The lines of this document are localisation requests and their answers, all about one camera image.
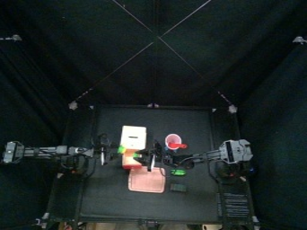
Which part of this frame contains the orange drawer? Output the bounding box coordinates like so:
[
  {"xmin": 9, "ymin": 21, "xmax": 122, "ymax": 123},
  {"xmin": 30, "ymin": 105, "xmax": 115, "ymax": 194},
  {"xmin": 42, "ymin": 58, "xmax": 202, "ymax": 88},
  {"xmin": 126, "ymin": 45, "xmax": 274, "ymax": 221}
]
[{"xmin": 122, "ymin": 147, "xmax": 145, "ymax": 171}]

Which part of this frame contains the white drawer cabinet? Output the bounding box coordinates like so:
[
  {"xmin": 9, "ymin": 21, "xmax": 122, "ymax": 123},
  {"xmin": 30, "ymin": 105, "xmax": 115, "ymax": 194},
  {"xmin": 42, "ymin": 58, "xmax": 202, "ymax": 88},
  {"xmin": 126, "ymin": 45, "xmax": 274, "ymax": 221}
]
[{"xmin": 121, "ymin": 125, "xmax": 149, "ymax": 150}]

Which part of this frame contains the pink cutting mat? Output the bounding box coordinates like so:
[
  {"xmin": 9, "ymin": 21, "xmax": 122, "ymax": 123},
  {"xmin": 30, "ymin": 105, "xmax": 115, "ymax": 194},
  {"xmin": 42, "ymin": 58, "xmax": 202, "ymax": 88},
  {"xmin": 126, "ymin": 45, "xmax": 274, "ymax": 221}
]
[{"xmin": 127, "ymin": 165, "xmax": 168, "ymax": 194}]

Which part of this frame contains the dark green toy block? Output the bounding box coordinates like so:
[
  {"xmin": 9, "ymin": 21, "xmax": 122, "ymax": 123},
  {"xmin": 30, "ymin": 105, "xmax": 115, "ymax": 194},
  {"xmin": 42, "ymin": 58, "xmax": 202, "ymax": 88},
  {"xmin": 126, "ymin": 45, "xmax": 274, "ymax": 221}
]
[{"xmin": 170, "ymin": 182, "xmax": 189, "ymax": 193}]

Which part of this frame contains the white printed label sticker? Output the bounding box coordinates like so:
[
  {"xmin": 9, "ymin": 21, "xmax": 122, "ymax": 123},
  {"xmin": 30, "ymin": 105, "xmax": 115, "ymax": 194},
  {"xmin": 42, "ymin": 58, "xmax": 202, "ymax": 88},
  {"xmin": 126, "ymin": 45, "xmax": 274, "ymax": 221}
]
[{"xmin": 224, "ymin": 192, "xmax": 250, "ymax": 219}]

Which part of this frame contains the red cup with handle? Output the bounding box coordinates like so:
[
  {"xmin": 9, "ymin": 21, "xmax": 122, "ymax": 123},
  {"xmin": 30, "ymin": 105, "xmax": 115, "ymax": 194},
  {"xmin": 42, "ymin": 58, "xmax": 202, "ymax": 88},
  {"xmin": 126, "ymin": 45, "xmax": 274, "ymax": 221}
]
[{"xmin": 165, "ymin": 133, "xmax": 189, "ymax": 151}]

